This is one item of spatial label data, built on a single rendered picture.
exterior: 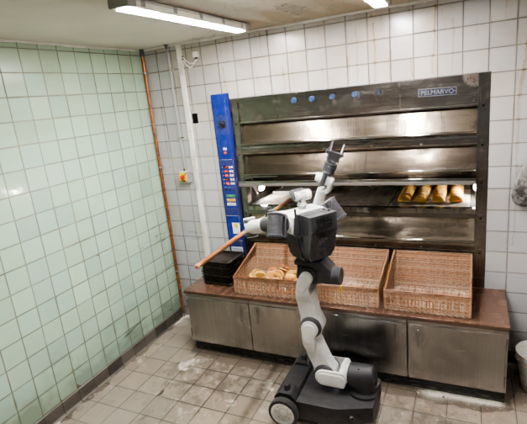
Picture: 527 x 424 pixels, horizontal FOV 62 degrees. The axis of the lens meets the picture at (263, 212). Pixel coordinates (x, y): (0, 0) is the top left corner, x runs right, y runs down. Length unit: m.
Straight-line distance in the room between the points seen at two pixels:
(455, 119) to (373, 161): 0.62
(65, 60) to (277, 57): 1.56
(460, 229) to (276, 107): 1.68
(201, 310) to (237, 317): 0.35
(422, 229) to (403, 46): 1.31
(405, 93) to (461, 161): 0.61
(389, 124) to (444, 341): 1.54
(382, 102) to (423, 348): 1.74
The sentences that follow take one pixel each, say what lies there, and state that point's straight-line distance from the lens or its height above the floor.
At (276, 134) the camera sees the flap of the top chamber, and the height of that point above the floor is 1.79.
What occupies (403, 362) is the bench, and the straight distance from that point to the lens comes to 3.35.
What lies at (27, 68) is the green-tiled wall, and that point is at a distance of 3.40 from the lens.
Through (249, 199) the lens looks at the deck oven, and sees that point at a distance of 3.85.
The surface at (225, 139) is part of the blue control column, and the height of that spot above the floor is 1.78.
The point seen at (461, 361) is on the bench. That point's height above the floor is 0.29.
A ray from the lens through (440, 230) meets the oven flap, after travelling 3.47.
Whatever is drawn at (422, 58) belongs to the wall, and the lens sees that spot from 3.31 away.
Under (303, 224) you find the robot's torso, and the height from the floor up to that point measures 1.35.
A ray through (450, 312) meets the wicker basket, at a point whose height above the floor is 0.59.
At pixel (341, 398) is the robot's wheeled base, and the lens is 3.09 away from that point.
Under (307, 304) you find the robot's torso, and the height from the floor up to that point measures 0.78.
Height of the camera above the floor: 2.09
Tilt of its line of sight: 15 degrees down
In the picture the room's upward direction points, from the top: 6 degrees counter-clockwise
